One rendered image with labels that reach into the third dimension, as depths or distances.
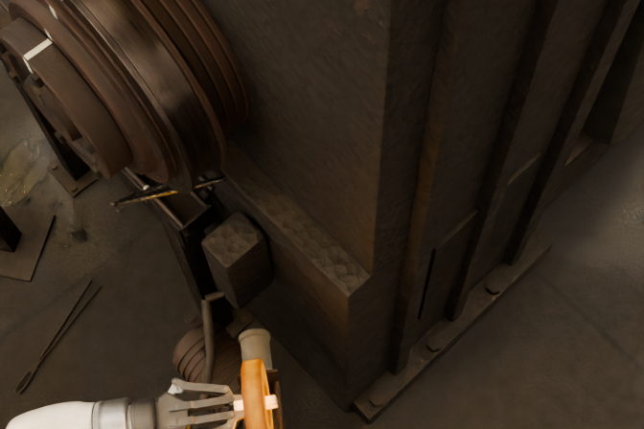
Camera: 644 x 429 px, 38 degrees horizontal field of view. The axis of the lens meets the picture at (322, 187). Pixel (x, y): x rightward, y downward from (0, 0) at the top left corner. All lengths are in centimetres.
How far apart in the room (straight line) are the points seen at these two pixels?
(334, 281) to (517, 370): 99
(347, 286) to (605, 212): 125
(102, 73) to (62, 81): 6
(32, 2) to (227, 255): 57
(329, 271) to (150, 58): 50
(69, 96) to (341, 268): 54
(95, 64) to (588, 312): 161
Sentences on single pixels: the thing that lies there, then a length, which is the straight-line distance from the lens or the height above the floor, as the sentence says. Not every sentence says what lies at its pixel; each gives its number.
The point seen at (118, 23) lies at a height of 132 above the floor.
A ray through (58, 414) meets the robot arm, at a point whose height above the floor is 85.
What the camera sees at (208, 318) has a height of 60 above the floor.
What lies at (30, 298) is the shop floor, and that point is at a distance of 264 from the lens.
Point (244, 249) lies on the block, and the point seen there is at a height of 80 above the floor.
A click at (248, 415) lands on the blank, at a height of 87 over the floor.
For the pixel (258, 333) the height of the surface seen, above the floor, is 69.
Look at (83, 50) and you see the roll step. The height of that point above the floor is 128.
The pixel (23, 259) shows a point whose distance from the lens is 268.
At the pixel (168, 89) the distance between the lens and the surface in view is 134.
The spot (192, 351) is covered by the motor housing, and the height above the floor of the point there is 53.
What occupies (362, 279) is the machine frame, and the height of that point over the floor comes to 87.
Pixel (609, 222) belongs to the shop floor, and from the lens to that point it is 269.
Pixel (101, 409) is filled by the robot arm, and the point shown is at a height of 84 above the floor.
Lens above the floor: 237
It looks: 64 degrees down
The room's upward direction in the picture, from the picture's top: 3 degrees counter-clockwise
